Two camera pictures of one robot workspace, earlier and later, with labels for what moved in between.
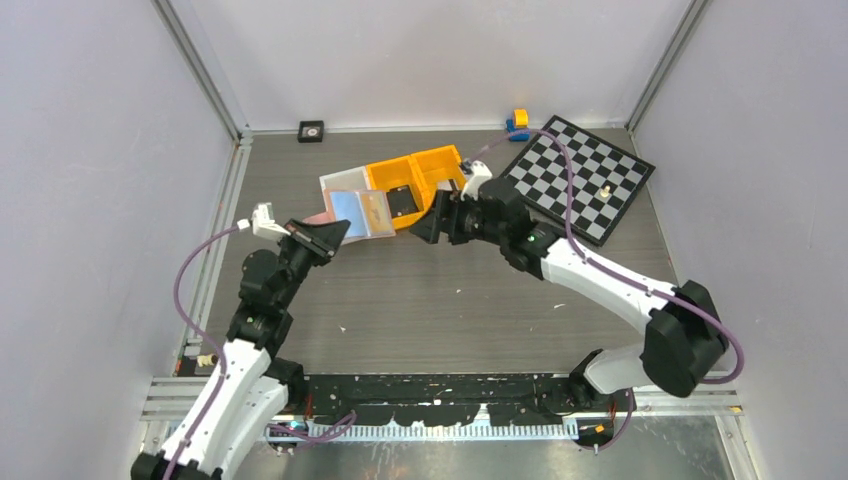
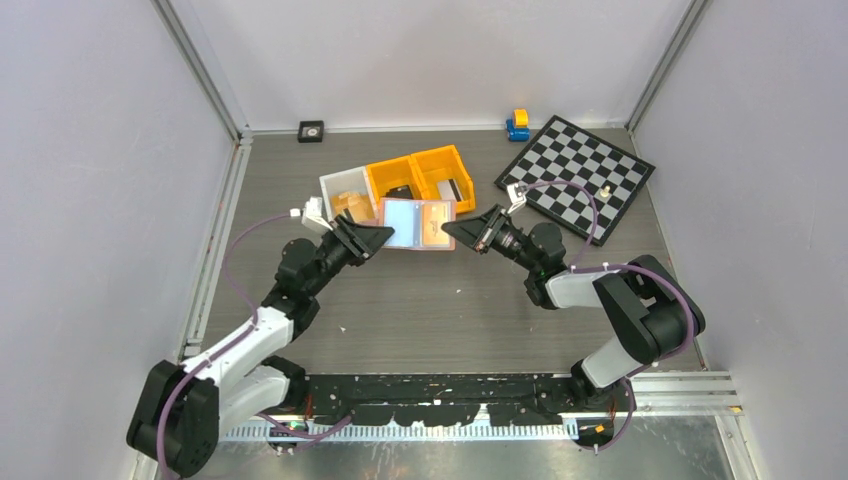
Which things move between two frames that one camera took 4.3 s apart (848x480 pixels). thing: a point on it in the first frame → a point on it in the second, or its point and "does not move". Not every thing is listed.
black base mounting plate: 502,399 does not move
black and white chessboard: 604,179 does not move
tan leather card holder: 369,212 → 417,223
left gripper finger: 324,239 → 371,238
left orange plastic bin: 400,172 does not move
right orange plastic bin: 429,168 does not move
